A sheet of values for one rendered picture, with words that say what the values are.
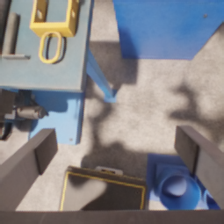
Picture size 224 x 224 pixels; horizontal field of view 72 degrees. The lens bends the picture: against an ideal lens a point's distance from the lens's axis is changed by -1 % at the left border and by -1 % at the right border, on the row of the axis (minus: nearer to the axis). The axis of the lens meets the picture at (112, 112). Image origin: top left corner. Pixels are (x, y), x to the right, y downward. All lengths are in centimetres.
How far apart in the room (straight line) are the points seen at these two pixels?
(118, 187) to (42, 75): 102
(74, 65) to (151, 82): 117
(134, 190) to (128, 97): 88
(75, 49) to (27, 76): 22
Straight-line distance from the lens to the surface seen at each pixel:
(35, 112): 130
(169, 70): 176
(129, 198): 140
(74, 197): 149
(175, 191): 159
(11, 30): 82
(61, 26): 67
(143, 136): 162
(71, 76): 63
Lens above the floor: 161
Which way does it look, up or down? 79 degrees down
